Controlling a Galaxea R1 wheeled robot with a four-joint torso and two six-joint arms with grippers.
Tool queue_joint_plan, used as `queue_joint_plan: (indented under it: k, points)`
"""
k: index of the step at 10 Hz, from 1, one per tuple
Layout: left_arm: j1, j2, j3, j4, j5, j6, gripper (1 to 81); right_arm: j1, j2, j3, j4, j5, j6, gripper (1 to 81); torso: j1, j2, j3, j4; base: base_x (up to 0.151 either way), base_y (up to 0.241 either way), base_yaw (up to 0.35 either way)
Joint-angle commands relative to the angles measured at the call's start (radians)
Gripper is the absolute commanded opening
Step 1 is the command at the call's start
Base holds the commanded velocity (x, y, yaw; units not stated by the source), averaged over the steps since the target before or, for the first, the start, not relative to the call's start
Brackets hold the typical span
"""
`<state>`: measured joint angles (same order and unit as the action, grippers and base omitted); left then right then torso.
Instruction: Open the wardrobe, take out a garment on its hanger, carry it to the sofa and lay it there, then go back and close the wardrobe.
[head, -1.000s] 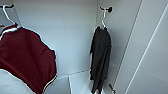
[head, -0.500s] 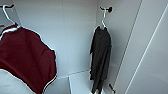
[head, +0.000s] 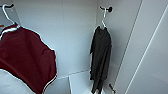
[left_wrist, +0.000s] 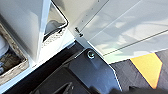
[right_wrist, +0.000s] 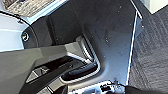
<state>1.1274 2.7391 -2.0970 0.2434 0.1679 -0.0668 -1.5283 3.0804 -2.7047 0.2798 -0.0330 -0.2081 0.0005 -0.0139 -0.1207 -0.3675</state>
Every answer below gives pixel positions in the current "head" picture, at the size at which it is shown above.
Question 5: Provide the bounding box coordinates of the white clothes hanger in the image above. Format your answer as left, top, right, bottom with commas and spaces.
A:
99, 9, 110, 30
0, 3, 22, 33

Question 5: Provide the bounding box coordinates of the small black door latch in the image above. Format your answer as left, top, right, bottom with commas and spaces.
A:
108, 83, 118, 94

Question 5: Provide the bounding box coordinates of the white wardrobe carcass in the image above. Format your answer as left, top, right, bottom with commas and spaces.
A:
0, 0, 144, 94

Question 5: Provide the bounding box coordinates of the maroon and white jacket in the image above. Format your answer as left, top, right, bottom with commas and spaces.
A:
0, 22, 58, 94

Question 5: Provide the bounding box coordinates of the black garment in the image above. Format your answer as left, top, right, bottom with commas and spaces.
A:
88, 25, 113, 94

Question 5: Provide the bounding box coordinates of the black wall hook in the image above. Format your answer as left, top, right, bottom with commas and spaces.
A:
1, 3, 16, 9
99, 5, 114, 14

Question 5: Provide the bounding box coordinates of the white wardrobe door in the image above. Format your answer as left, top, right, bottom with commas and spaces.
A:
113, 0, 168, 94

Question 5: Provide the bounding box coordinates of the white wardrobe shelf block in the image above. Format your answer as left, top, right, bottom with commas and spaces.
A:
68, 69, 118, 94

